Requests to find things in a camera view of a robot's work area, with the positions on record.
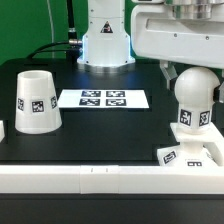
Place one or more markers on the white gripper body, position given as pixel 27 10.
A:
pixel 190 32

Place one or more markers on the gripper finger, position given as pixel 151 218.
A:
pixel 169 72
pixel 219 93

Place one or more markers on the white lamp bulb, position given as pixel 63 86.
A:
pixel 194 91

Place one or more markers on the white lamp base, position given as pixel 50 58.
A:
pixel 190 151

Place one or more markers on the white lamp shade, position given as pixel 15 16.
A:
pixel 37 111

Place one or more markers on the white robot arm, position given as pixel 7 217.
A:
pixel 106 45

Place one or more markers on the white right fence bar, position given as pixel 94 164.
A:
pixel 214 142

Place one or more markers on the white marker sheet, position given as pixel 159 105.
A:
pixel 83 98

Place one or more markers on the white left fence piece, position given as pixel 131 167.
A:
pixel 2 132

